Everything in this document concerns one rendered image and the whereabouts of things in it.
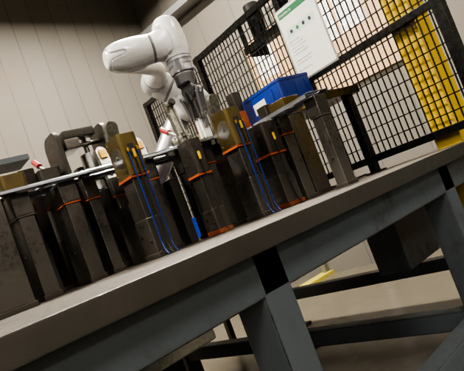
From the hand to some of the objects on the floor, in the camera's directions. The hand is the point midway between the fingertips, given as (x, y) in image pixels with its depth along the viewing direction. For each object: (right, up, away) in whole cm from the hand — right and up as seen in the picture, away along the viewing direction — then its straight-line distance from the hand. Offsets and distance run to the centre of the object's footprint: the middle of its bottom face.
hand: (204, 128), depth 186 cm
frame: (+15, -106, -10) cm, 108 cm away
